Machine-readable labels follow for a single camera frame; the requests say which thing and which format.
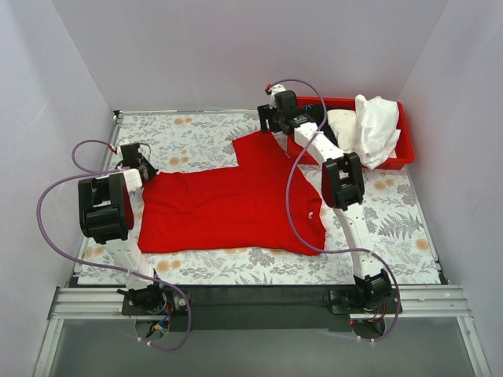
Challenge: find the red t shirt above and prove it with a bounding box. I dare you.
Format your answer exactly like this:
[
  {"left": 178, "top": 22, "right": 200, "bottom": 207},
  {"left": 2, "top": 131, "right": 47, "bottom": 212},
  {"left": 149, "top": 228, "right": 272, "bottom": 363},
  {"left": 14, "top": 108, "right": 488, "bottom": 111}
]
[{"left": 138, "top": 132, "right": 326, "bottom": 255}]

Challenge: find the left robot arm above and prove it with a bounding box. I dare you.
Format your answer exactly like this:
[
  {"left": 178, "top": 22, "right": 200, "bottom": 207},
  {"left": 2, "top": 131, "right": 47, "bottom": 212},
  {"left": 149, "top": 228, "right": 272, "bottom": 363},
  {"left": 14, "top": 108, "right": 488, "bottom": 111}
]
[{"left": 78, "top": 141, "right": 167, "bottom": 314}]

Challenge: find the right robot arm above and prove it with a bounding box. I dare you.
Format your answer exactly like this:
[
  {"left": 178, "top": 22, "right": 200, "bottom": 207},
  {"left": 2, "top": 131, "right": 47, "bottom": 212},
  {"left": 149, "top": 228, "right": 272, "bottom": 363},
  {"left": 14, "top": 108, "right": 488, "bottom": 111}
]
[{"left": 257, "top": 84, "right": 392, "bottom": 313}]

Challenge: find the black t shirt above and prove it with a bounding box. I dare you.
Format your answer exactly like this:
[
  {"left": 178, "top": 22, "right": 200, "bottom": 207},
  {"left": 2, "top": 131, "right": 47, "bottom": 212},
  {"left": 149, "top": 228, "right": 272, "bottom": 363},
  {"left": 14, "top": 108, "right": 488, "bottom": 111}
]
[{"left": 301, "top": 104, "right": 338, "bottom": 146}]

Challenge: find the floral patterned table mat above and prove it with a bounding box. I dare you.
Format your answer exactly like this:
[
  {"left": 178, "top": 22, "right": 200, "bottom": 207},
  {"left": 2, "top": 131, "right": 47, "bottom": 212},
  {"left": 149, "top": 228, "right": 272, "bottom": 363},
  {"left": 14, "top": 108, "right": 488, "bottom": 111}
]
[{"left": 77, "top": 112, "right": 441, "bottom": 287}]

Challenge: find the cream t shirt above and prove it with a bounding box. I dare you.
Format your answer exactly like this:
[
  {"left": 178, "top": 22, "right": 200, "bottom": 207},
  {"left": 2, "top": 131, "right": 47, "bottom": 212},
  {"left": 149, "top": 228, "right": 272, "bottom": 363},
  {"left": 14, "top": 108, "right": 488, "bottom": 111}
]
[{"left": 327, "top": 109, "right": 358, "bottom": 153}]

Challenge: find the white t shirt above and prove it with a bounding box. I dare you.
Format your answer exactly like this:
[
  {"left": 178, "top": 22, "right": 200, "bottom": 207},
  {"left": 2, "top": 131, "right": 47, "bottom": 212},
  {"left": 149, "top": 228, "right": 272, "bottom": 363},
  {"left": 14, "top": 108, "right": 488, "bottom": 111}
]
[{"left": 354, "top": 94, "right": 401, "bottom": 170}]

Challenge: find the red plastic bin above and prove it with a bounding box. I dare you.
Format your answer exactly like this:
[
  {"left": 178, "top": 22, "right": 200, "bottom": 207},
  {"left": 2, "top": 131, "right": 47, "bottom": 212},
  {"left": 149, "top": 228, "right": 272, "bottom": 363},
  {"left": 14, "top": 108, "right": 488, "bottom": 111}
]
[{"left": 286, "top": 96, "right": 415, "bottom": 170}]

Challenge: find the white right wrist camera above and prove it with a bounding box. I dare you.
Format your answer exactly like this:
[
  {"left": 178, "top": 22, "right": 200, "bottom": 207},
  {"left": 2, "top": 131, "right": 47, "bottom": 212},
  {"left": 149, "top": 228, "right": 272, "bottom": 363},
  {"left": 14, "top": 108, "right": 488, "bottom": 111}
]
[{"left": 265, "top": 83, "right": 286, "bottom": 97}]

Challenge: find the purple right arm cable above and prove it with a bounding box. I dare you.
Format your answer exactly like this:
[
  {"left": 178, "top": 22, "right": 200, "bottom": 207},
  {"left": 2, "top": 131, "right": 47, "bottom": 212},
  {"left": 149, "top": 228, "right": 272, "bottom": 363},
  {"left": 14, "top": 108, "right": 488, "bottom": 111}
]
[{"left": 270, "top": 79, "right": 403, "bottom": 343}]

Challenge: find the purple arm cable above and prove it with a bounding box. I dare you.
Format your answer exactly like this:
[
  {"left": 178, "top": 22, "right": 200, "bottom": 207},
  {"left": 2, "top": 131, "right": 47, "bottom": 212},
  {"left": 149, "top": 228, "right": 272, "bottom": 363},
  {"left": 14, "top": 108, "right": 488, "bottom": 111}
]
[
  {"left": 36, "top": 139, "right": 194, "bottom": 351},
  {"left": 270, "top": 79, "right": 403, "bottom": 343}
]

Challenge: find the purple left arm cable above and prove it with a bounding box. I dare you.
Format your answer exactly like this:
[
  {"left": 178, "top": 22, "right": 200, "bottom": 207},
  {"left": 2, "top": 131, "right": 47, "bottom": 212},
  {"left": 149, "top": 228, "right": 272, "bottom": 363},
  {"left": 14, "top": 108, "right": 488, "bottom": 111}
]
[{"left": 36, "top": 139, "right": 194, "bottom": 351}]

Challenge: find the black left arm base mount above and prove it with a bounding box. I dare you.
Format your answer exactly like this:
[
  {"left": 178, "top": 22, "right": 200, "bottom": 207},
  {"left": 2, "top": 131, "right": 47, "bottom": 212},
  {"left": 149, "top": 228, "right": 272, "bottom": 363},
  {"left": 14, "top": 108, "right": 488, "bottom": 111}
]
[{"left": 116, "top": 285, "right": 189, "bottom": 316}]

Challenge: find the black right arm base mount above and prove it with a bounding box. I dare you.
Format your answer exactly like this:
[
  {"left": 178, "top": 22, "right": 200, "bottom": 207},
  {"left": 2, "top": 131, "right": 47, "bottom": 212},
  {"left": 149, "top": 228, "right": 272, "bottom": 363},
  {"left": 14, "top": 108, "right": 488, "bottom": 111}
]
[{"left": 321, "top": 286, "right": 398, "bottom": 317}]

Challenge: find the aluminium table frame rail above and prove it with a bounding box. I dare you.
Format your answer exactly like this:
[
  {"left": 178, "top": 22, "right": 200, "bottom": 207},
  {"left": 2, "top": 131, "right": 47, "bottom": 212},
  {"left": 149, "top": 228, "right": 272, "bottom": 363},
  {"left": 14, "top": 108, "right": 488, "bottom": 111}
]
[{"left": 33, "top": 111, "right": 492, "bottom": 377}]

